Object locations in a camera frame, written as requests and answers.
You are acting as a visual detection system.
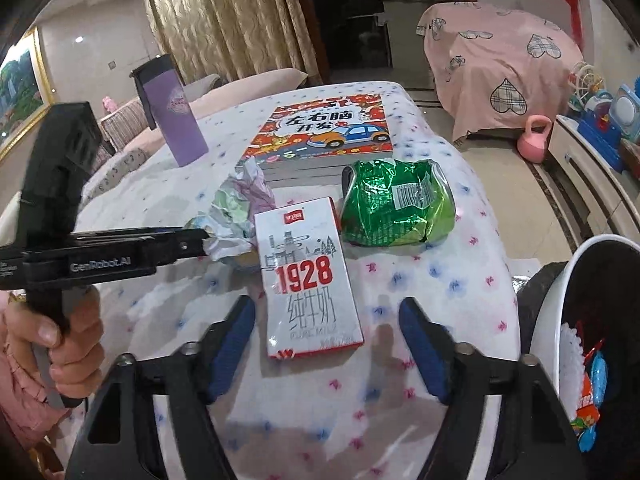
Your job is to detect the paper trash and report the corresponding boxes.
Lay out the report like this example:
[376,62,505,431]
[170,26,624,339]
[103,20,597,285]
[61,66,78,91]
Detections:
[184,157,276,272]

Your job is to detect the white 1928 milk carton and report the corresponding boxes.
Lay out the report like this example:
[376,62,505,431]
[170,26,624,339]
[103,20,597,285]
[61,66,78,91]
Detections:
[255,197,364,360]

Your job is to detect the white trash bin black liner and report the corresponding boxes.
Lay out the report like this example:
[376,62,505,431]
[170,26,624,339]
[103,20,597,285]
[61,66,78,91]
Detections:
[516,234,639,479]

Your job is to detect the left hand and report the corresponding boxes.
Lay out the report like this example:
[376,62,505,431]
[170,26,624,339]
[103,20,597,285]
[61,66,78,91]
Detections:
[1,286,104,399]

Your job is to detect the pink sofa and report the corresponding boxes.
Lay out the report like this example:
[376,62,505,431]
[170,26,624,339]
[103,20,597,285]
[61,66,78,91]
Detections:
[81,68,308,206]

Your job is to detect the purple tumbler bottle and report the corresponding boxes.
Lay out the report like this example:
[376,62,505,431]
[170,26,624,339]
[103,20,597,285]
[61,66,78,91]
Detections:
[130,54,208,167]

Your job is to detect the framed landscape painting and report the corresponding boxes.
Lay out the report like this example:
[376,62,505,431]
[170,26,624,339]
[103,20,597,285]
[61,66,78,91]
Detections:
[0,27,54,158]

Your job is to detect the white floral tablecloth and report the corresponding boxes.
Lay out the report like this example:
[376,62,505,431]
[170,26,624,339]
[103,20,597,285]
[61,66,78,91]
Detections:
[77,81,520,479]

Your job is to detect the orange children's book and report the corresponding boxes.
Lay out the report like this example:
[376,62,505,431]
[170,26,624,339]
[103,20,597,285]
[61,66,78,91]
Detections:
[240,92,393,184]

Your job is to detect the green foil snack bag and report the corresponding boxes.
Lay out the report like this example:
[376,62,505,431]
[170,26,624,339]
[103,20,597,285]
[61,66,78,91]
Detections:
[340,158,456,247]

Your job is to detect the beige curtain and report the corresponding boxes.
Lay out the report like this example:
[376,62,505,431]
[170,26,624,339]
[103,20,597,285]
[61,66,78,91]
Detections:
[143,0,322,84]

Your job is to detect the white TV cabinet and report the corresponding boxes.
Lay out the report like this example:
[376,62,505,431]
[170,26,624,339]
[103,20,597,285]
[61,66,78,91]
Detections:
[544,115,639,245]

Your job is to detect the pink kettlebell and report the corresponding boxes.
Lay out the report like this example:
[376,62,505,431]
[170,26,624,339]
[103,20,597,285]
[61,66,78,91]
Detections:
[516,115,552,165]

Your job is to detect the blue toy machine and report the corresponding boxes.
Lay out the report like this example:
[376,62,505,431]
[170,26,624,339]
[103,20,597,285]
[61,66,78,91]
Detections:
[577,80,640,172]

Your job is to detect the pink cloth covered furniture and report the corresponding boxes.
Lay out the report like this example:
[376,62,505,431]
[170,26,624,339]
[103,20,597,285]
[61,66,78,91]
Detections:
[416,2,584,141]

